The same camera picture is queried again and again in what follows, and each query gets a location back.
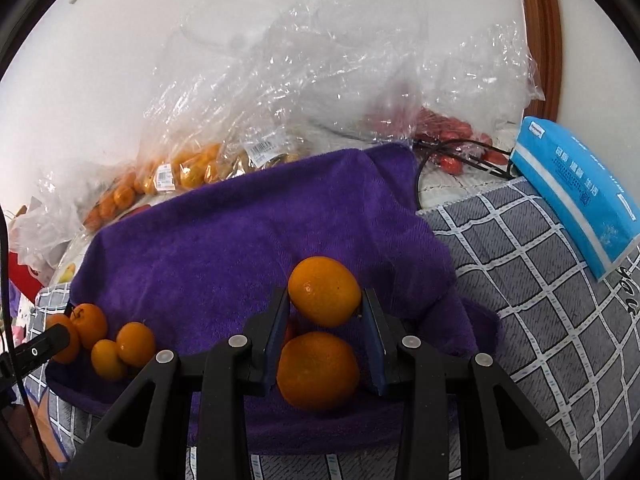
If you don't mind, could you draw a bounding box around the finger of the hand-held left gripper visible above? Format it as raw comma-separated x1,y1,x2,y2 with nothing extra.
9,323,71,367

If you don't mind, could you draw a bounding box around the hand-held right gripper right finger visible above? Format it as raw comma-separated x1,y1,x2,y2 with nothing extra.
361,287,583,480

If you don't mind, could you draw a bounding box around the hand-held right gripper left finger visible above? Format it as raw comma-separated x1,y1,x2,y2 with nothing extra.
62,286,292,480

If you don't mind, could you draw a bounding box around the round orange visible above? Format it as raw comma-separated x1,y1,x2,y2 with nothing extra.
288,256,362,328
276,331,361,411
91,339,126,382
116,321,157,368
70,302,108,351
47,314,81,365

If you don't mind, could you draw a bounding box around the red paper bag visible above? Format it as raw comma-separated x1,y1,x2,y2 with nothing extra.
9,255,46,303

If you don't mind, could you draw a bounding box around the white plastic bag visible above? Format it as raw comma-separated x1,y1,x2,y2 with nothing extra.
7,195,83,271

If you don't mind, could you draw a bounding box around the purple towel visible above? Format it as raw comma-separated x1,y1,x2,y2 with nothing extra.
44,142,502,456

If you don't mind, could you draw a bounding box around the grey checked blanket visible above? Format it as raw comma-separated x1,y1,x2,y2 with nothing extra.
20,177,640,480

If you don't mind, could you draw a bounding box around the clear bag of tangerines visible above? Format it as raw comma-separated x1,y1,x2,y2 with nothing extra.
37,160,151,233

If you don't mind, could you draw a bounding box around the clear bag of golden berries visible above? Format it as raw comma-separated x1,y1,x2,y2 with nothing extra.
220,125,311,181

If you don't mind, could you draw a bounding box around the clear bag of small oranges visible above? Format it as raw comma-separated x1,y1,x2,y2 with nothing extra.
135,25,311,196

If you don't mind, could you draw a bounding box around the blue tissue pack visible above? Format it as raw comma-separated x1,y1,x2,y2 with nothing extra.
509,116,640,282

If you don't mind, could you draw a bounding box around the clear bag of cherry tomatoes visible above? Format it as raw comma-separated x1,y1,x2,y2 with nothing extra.
310,5,547,177

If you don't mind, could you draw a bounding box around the black cable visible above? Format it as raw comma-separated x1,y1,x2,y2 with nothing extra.
410,137,518,211

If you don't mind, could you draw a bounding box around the brown wooden door frame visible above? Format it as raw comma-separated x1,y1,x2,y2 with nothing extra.
514,0,562,122

